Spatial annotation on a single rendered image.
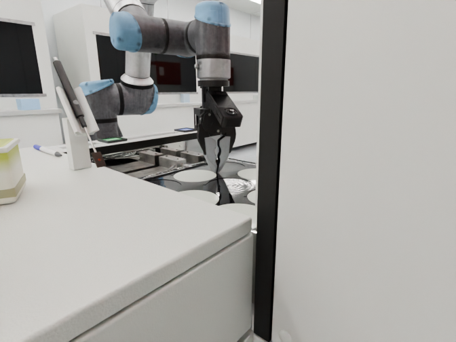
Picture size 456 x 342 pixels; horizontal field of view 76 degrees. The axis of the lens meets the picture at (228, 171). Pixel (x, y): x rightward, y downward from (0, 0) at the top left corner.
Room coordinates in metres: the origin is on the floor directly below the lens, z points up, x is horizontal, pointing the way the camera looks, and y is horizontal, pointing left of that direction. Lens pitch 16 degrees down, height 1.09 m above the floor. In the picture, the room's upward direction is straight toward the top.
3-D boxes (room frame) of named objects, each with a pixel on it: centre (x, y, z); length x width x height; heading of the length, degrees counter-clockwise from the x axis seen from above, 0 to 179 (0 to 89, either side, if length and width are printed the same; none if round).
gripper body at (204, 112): (0.69, 0.04, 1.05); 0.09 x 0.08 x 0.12; 21
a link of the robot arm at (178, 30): (0.76, 0.10, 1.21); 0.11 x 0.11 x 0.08; 35
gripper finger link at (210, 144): (0.68, 0.05, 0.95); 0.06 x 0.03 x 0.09; 21
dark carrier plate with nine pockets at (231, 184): (0.58, 0.00, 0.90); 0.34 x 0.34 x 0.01; 49
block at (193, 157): (0.86, 0.11, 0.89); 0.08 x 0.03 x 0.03; 49
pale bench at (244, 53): (6.08, -0.20, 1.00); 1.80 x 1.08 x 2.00; 139
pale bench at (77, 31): (4.42, 1.23, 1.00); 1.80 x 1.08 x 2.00; 139
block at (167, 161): (0.80, 0.16, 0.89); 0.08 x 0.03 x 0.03; 49
